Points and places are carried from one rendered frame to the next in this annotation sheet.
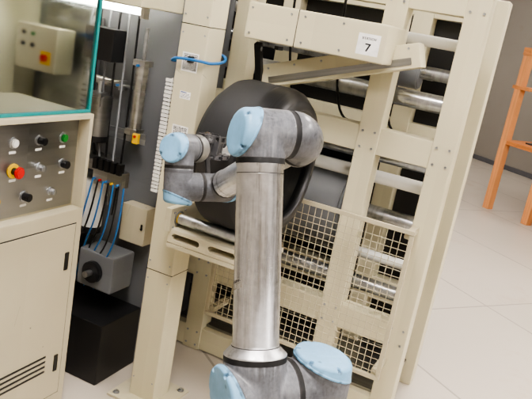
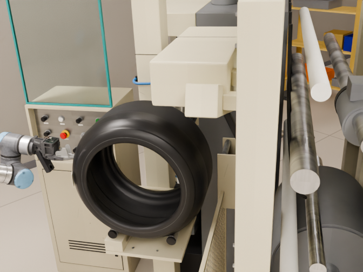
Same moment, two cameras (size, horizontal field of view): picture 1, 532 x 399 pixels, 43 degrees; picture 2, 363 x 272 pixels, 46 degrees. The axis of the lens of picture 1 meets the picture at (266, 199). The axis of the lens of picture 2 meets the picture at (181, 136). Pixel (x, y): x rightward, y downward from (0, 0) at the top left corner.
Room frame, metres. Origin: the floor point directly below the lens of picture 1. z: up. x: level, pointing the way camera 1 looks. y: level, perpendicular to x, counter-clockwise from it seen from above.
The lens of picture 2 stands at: (2.49, -1.66, 2.11)
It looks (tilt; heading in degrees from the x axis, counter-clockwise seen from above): 24 degrees down; 80
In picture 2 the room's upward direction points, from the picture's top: 3 degrees counter-clockwise
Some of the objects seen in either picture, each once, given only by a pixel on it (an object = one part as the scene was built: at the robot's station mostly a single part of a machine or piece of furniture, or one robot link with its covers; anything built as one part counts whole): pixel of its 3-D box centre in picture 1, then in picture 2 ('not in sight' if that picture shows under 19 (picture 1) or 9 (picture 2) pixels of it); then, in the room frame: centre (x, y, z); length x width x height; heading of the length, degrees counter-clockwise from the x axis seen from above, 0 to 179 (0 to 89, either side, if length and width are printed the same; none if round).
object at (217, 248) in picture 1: (210, 245); (126, 223); (2.50, 0.18, 0.83); 0.36 x 0.09 x 0.06; 67
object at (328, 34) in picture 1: (324, 33); (204, 61); (2.85, -0.11, 1.71); 0.61 x 0.25 x 0.15; 67
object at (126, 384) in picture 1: (149, 391); not in sight; (2.71, 0.37, 0.01); 0.27 x 0.27 x 0.02; 67
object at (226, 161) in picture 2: not in sight; (234, 172); (3.06, 0.17, 1.05); 0.20 x 0.15 x 0.30; 67
